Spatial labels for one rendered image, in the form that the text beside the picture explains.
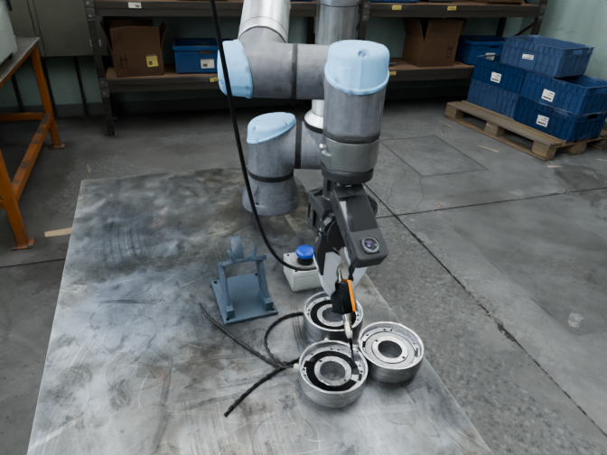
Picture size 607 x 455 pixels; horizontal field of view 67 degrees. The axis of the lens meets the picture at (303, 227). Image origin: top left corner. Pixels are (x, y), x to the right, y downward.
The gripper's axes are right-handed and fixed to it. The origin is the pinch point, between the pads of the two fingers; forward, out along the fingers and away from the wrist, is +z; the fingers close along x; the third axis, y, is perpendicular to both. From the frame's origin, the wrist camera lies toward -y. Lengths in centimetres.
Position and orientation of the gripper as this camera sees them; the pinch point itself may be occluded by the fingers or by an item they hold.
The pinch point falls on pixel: (341, 289)
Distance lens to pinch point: 72.2
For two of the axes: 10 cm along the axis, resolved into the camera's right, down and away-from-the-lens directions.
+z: -0.4, 8.5, 5.2
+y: -3.5, -5.0, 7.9
